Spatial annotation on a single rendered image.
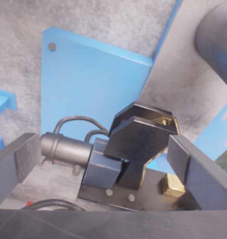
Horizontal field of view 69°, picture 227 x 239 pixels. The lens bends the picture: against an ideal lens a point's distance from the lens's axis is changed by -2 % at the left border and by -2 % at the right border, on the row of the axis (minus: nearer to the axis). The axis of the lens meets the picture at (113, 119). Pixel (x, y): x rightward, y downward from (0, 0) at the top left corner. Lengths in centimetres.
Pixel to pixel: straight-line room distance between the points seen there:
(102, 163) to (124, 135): 13
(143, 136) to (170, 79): 40
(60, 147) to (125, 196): 29
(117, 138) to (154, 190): 33
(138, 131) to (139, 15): 57
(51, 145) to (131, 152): 27
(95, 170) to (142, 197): 23
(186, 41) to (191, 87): 21
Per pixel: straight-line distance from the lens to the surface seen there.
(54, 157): 62
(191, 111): 93
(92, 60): 82
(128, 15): 88
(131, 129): 46
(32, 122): 135
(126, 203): 67
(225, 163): 72
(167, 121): 52
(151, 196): 73
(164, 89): 83
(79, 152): 60
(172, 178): 76
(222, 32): 59
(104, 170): 57
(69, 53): 84
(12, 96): 127
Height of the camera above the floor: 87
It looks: 51 degrees down
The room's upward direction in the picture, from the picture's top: 170 degrees counter-clockwise
